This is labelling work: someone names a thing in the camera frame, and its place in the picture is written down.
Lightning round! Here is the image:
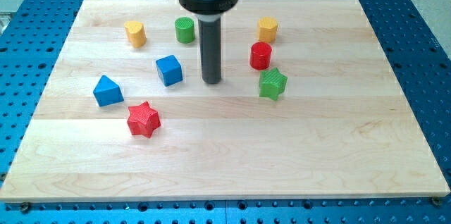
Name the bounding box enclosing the yellow hexagon block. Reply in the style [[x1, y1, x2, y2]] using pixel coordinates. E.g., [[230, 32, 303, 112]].
[[257, 17, 278, 43]]

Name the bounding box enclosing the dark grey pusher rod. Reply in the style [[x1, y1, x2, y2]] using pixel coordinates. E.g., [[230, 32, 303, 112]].
[[198, 17, 221, 85]]

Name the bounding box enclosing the red cylinder block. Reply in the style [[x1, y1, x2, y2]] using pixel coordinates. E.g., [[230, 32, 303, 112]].
[[249, 42, 272, 70]]

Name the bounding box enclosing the blue cube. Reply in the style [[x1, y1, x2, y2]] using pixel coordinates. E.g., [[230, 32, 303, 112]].
[[156, 55, 183, 87]]

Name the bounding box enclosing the blue triangle block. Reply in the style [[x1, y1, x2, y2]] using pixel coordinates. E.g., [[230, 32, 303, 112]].
[[93, 75, 124, 107]]

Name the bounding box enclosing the red star block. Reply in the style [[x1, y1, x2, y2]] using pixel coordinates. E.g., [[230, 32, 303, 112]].
[[127, 101, 161, 138]]

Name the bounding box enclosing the light wooden board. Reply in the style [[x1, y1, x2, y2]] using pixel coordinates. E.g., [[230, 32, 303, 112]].
[[1, 0, 450, 203]]

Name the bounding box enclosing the yellow heart block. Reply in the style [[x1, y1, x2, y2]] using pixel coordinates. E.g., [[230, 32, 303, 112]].
[[124, 20, 147, 48]]

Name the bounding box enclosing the green cylinder block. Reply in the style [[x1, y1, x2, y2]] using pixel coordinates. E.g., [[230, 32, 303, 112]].
[[175, 17, 195, 44]]

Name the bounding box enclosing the green star block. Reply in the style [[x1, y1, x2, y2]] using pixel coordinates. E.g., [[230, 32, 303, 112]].
[[259, 68, 288, 101]]

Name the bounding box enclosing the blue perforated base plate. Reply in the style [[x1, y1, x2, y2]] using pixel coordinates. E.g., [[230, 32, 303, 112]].
[[1, 0, 450, 223]]

